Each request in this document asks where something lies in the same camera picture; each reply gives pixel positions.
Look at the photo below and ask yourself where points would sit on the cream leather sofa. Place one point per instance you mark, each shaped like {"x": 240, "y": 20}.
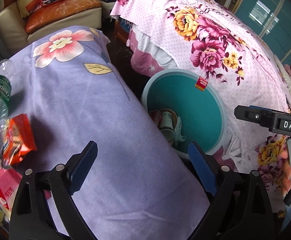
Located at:
{"x": 25, "y": 21}

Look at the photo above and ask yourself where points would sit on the person's right hand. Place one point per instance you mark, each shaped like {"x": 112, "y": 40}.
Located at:
{"x": 286, "y": 180}

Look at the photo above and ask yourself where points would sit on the orange leather seat cushion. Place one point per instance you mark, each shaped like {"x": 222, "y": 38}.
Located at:
{"x": 58, "y": 11}

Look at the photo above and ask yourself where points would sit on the orange red snack wrapper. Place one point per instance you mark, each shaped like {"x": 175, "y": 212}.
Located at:
{"x": 18, "y": 140}

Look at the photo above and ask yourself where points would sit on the teal plastic trash bin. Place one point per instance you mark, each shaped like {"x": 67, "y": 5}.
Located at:
{"x": 202, "y": 112}

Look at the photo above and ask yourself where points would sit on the teal wardrobe doors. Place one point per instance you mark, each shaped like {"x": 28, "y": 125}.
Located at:
{"x": 271, "y": 21}

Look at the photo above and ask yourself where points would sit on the pink nabati wafer bag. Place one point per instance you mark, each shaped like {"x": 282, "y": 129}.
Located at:
{"x": 9, "y": 182}

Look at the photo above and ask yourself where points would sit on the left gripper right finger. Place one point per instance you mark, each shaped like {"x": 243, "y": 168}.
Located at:
{"x": 239, "y": 204}

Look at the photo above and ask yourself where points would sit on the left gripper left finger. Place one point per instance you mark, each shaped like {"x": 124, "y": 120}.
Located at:
{"x": 31, "y": 217}

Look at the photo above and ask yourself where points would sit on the purple floral bed cover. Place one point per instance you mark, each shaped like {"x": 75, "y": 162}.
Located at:
{"x": 137, "y": 187}

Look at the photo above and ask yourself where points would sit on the pink floral bed quilt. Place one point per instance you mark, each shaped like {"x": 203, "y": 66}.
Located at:
{"x": 202, "y": 37}

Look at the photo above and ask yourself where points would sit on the red sticker on bin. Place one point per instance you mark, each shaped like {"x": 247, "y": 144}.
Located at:
{"x": 201, "y": 83}

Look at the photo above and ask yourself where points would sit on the white strawberry yogurt cup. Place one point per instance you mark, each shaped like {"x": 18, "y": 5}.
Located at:
{"x": 168, "y": 123}

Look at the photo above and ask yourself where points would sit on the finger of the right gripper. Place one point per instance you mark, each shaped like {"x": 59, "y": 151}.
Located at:
{"x": 261, "y": 116}

